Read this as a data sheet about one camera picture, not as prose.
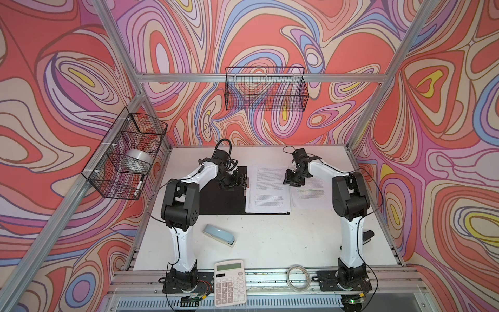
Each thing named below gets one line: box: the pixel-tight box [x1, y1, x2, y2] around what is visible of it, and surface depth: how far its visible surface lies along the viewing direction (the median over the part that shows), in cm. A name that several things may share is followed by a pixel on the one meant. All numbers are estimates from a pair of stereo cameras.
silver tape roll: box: [124, 148, 154, 168], surface depth 73 cm
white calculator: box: [213, 260, 247, 307], surface depth 73 cm
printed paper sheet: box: [244, 165, 292, 214], surface depth 101 cm
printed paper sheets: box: [289, 176, 334, 209], surface depth 100 cm
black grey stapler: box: [362, 230, 375, 246], surface depth 82 cm
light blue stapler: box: [202, 223, 237, 247], surface depth 85 cm
